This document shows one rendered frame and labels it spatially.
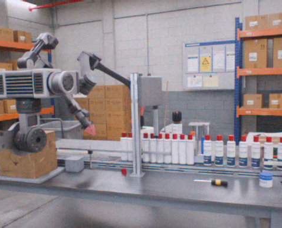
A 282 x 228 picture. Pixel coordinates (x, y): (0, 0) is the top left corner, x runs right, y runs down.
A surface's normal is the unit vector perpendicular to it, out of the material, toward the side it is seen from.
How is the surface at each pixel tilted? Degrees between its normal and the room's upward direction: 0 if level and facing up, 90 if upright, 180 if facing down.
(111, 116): 90
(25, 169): 90
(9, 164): 90
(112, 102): 89
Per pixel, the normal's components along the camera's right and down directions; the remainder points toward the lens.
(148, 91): 0.61, 0.08
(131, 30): -0.42, 0.12
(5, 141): 0.91, 0.03
